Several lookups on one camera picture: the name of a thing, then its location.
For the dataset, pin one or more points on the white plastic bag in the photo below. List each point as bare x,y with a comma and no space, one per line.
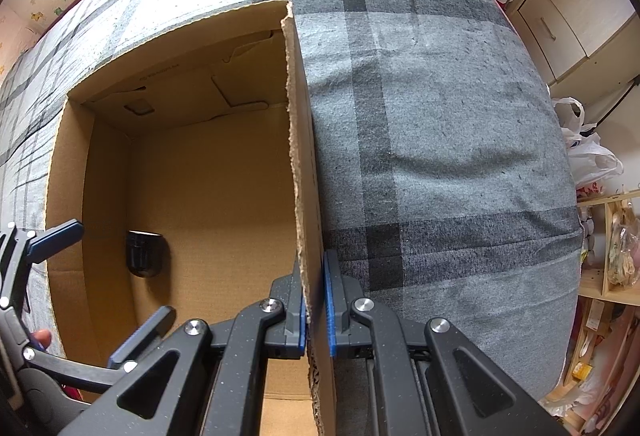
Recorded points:
590,155

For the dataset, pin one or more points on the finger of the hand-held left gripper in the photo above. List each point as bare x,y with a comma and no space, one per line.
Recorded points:
135,343
57,238

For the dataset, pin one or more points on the wooden shelf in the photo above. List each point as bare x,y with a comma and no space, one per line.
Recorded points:
592,283

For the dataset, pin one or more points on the grey plaid bed sheet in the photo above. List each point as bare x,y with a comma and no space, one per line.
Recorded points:
440,140

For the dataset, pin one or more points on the clear plastic packet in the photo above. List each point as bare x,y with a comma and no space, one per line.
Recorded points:
622,246

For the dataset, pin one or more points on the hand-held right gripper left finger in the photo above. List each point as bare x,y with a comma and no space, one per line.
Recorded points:
300,321

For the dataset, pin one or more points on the small black cylindrical object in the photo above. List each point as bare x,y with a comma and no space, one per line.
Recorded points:
146,253

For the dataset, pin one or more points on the brown cardboard box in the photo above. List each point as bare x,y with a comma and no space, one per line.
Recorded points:
210,196

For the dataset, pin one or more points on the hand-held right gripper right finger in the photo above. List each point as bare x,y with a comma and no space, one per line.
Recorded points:
330,316

